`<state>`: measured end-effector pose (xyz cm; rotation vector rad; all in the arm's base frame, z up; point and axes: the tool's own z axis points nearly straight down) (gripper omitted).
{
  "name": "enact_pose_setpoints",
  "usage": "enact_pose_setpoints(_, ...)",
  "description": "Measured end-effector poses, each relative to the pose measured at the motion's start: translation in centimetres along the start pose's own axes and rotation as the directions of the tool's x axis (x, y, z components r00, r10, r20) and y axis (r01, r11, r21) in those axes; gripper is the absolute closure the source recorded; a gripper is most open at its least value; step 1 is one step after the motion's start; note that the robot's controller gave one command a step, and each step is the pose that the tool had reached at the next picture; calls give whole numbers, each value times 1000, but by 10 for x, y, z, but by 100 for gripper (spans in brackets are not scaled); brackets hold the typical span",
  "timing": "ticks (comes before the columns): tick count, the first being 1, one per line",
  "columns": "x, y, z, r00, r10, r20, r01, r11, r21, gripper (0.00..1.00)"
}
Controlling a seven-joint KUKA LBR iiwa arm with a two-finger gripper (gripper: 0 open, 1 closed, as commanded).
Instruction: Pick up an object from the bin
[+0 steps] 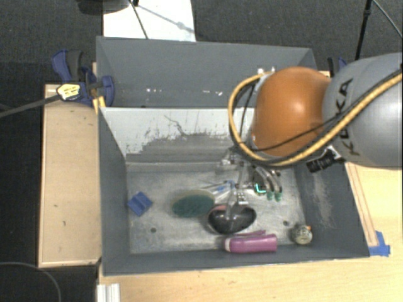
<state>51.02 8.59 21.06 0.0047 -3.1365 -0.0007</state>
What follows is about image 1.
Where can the purple tube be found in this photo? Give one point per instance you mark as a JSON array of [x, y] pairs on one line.
[[252, 244]]

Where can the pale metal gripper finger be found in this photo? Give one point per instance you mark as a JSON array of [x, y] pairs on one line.
[[233, 214], [220, 190]]

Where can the blue ridged block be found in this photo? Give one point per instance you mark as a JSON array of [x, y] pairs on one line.
[[139, 203]]

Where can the pale wood board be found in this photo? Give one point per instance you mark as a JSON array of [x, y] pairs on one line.
[[69, 181]]

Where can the grey metal bin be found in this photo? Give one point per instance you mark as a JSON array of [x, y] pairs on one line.
[[176, 74]]

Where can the green round scrub pad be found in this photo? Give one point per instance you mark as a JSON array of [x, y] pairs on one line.
[[192, 205]]

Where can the black cylinder on white bracket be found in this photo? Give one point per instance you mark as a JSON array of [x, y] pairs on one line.
[[321, 163]]

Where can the small grey round toy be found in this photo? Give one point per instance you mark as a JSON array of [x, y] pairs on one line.
[[301, 234]]

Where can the black oval bowl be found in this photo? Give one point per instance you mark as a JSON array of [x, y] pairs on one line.
[[220, 223]]

